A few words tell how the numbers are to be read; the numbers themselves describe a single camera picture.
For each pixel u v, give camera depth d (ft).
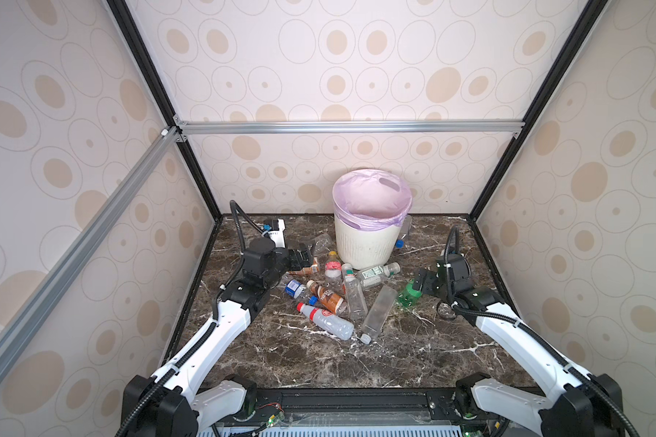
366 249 2.97
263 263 1.82
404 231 3.57
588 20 2.25
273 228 2.17
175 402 1.24
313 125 2.86
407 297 2.95
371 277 3.11
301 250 2.25
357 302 3.15
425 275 2.44
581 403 1.26
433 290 2.43
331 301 2.92
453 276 2.01
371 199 3.29
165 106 2.77
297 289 3.02
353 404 2.47
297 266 2.25
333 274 3.23
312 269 3.19
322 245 3.50
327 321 2.79
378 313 2.99
